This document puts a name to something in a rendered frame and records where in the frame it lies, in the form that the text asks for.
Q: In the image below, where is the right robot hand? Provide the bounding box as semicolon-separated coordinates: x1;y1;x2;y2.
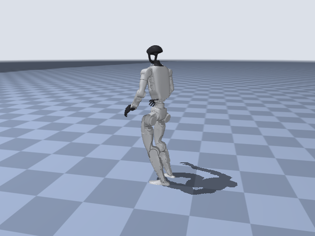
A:
149;99;158;106

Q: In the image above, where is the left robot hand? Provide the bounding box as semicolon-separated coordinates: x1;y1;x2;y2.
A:
124;105;135;117

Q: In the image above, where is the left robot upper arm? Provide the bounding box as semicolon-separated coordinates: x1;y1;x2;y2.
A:
137;68;152;98

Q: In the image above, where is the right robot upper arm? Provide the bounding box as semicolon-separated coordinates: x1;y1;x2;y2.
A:
168;68;174;93

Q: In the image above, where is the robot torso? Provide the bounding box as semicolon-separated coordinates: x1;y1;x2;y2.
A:
147;64;170;121

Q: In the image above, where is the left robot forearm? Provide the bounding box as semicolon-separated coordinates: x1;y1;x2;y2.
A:
130;90;142;109

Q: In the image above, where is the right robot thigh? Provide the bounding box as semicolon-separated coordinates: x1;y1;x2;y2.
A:
154;113;171;152

